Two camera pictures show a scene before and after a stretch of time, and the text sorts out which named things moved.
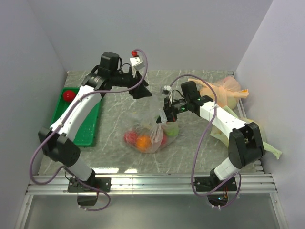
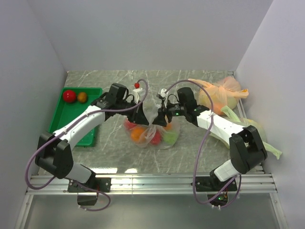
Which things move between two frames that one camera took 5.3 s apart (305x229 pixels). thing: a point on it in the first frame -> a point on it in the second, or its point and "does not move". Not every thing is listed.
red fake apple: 68,95 does not move
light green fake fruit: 173,132 -> 170,138
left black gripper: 141,91 -> 138,116
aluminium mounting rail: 152,183 does not move
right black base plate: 205,183 does not move
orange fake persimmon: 143,143 -> 136,133
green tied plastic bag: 220,134 does not move
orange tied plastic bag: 228,91 does not move
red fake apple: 130,137 -> 129,125
